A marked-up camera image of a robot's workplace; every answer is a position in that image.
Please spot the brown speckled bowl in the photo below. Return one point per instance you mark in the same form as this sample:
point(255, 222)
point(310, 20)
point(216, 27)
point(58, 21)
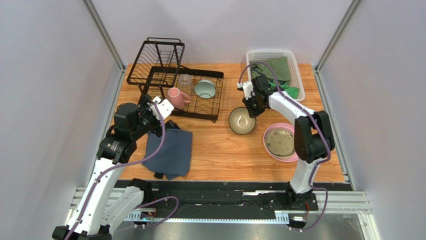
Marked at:
point(240, 122)

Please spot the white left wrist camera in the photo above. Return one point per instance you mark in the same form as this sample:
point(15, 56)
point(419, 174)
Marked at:
point(161, 108)

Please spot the clear glass plate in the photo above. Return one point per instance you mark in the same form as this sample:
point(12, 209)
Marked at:
point(280, 142)

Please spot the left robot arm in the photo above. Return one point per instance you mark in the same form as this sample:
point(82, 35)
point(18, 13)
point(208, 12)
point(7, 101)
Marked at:
point(93, 219)

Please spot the black wire dish rack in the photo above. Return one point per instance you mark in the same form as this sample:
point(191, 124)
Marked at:
point(157, 68)

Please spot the white plastic basket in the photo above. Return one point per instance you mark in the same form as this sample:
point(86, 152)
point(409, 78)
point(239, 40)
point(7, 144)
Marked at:
point(265, 54)

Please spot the aluminium front rail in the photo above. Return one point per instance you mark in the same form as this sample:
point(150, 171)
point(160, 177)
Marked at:
point(335, 202)

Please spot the aluminium frame post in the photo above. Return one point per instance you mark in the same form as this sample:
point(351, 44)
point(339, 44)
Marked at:
point(97, 20)
point(338, 33)

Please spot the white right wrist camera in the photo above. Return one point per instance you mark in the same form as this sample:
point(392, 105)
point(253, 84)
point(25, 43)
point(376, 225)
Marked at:
point(247, 88)

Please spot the aluminium frame post left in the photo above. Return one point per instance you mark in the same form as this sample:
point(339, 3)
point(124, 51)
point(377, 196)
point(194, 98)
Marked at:
point(97, 20)

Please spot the light blue ribbed bowl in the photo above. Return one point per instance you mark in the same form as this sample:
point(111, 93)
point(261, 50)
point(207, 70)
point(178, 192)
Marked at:
point(205, 89)

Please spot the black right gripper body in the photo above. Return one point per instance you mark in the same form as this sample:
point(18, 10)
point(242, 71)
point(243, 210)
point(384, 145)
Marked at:
point(252, 107)

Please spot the bright green cloth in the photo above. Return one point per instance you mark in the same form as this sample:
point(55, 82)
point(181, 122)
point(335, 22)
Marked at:
point(292, 91)

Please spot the dark blue cloth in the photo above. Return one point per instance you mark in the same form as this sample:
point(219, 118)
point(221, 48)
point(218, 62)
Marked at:
point(174, 157)

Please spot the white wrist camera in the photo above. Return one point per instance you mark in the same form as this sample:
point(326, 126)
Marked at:
point(161, 108)
point(247, 88)

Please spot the aluminium frame post right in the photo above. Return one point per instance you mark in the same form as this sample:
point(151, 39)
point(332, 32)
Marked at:
point(338, 33)

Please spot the clear drinking glass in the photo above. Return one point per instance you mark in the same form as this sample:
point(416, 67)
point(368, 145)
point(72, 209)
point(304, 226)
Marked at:
point(185, 83)

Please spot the pink mug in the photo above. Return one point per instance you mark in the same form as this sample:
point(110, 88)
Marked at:
point(178, 98)

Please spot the olive green cloth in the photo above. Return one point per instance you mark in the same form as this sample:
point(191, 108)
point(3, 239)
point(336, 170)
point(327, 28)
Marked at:
point(279, 66)

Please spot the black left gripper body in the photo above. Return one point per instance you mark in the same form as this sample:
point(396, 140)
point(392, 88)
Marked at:
point(148, 117)

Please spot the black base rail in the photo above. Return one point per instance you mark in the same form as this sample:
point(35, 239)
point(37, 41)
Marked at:
point(219, 200)

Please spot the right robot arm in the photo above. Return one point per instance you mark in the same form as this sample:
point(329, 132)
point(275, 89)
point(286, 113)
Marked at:
point(313, 136)

